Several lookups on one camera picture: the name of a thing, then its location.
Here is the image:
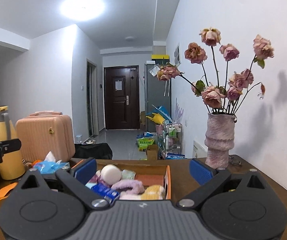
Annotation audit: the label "white round puff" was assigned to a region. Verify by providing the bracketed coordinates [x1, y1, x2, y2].
[101, 164, 122, 184]

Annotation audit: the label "dark brown entrance door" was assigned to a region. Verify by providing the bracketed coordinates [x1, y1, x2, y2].
[104, 66, 140, 130]

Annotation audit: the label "iridescent plastic bag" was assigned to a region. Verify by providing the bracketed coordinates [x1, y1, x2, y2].
[122, 169, 136, 180]

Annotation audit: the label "wall picture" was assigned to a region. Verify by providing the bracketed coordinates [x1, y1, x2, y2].
[174, 42, 182, 65]

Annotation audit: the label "grey cable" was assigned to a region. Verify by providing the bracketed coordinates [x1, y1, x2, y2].
[228, 155, 242, 166]

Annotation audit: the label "pink textured vase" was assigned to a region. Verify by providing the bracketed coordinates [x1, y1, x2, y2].
[205, 112, 236, 169]

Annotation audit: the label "purple fuzzy headband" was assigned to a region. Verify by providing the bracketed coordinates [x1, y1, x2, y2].
[111, 179, 145, 195]

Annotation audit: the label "yellow thermos jug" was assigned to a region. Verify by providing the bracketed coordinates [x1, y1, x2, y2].
[0, 106, 26, 180]

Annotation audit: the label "white and yellow plush sheep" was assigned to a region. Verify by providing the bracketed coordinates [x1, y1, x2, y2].
[141, 184, 165, 200]

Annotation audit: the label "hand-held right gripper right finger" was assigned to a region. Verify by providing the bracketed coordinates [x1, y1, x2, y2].
[176, 158, 274, 210]

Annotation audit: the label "small cardboard box on floor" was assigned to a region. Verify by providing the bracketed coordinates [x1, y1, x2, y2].
[146, 144, 159, 160]

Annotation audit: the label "orange cloth strap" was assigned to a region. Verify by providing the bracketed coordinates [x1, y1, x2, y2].
[0, 182, 17, 205]

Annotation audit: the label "wire storage rack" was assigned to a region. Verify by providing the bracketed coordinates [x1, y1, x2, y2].
[162, 123, 183, 159]

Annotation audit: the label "blue and yellow bags pile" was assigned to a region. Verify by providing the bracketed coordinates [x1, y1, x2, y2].
[146, 105, 174, 125]

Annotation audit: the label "white flat panel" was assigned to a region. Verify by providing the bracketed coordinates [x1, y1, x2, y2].
[193, 140, 207, 158]

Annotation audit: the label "dried pink roses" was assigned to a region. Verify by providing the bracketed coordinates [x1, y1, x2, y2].
[157, 27, 275, 115]

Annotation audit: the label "green packets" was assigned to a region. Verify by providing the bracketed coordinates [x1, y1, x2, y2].
[138, 137, 155, 152]

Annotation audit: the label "clear plastic bag on refrigerator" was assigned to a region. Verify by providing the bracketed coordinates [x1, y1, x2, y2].
[150, 65, 162, 77]

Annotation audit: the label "grey refrigerator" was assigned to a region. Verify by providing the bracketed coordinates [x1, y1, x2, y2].
[144, 62, 171, 132]

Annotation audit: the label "round ceiling light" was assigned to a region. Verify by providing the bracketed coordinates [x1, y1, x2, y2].
[60, 0, 106, 22]

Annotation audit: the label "dark side door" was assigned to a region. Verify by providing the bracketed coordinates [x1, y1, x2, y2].
[87, 59, 98, 137]

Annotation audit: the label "brown layered sponge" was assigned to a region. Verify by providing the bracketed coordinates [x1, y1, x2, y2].
[135, 174, 164, 187]

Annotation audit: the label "red cardboard box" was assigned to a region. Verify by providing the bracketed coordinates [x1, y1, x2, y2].
[70, 158, 171, 200]

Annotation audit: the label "blue tissue pack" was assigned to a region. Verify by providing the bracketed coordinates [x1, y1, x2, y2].
[33, 151, 70, 175]

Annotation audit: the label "clear containers on floor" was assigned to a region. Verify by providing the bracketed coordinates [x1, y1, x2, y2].
[76, 135, 95, 145]

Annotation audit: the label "pink ribbed suitcase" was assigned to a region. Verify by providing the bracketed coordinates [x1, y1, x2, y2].
[15, 111, 76, 163]

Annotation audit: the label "black fabric bag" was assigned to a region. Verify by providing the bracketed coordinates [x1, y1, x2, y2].
[75, 142, 113, 160]

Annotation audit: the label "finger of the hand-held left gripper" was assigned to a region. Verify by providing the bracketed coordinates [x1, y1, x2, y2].
[0, 139, 22, 155]

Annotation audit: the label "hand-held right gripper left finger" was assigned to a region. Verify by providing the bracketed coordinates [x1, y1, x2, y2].
[13, 158, 110, 210]

